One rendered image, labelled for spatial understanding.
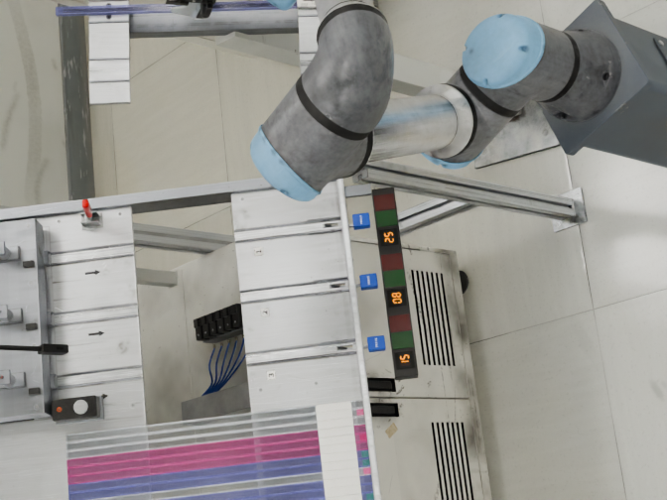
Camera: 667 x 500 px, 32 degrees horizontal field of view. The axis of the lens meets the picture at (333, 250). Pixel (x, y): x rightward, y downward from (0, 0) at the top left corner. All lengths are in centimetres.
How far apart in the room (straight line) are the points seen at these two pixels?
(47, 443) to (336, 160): 82
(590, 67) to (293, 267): 61
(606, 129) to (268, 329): 66
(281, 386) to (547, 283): 85
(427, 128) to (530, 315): 103
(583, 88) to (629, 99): 8
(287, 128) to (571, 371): 127
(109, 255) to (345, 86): 78
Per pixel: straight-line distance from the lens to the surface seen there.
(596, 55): 192
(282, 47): 227
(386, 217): 209
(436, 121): 176
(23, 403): 205
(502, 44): 181
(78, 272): 213
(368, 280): 204
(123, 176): 405
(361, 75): 147
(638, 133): 206
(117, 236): 213
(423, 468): 253
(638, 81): 193
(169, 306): 265
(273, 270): 207
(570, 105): 193
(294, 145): 151
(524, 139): 275
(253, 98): 353
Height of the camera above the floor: 212
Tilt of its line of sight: 42 degrees down
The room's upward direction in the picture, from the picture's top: 83 degrees counter-clockwise
